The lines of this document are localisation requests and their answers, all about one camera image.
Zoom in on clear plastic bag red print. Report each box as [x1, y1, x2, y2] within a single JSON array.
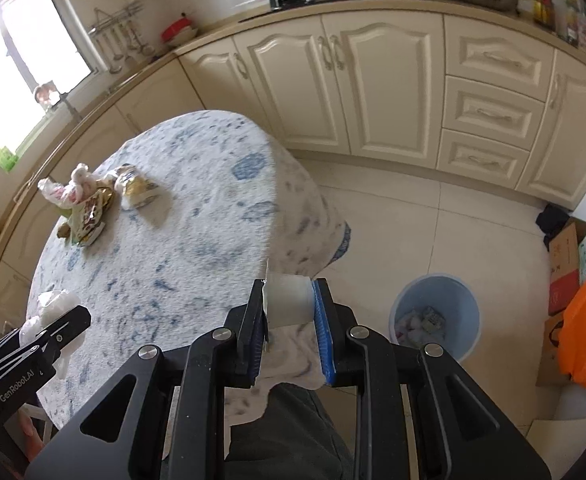
[[38, 162, 98, 211]]

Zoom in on white plastic yogurt cup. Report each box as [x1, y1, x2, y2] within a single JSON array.
[[264, 259, 315, 331]]

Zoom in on gold snack wrapper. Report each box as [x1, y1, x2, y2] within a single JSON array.
[[69, 187, 114, 247]]

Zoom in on blue white patterned tablecloth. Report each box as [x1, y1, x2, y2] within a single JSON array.
[[25, 110, 354, 431]]

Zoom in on brown red cardboard box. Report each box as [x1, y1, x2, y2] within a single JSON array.
[[547, 217, 586, 317]]

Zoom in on hanging metal ladle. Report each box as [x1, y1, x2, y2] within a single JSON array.
[[107, 35, 124, 75], [138, 25, 157, 57]]

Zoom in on kitchen window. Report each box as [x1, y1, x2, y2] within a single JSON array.
[[0, 0, 94, 161]]

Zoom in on person's trouser leg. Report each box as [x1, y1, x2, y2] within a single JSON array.
[[223, 382, 356, 480]]

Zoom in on cream kitchen base cabinets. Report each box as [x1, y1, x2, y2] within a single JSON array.
[[0, 0, 586, 331]]

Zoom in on cream flat panel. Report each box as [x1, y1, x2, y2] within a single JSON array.
[[523, 385, 586, 456]]

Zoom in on yellow bread wrapper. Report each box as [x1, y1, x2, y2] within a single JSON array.
[[105, 164, 163, 211]]

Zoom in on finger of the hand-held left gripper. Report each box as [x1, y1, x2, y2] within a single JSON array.
[[0, 305, 94, 368]]

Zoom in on white tissue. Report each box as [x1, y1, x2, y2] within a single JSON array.
[[20, 290, 81, 378]]

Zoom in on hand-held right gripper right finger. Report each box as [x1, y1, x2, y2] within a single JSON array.
[[313, 277, 549, 480]]

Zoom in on light blue trash bin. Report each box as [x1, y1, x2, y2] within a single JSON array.
[[389, 274, 480, 363]]

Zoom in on black cloth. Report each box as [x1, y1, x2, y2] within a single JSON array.
[[537, 203, 571, 248]]

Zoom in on metal utensil rack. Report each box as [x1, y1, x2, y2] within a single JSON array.
[[89, 4, 144, 36]]

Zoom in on green silver carton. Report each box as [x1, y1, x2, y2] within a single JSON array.
[[419, 306, 447, 332]]

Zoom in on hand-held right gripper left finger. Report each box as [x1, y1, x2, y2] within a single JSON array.
[[23, 280, 269, 480]]

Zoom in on red container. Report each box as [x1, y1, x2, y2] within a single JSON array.
[[162, 17, 195, 43]]

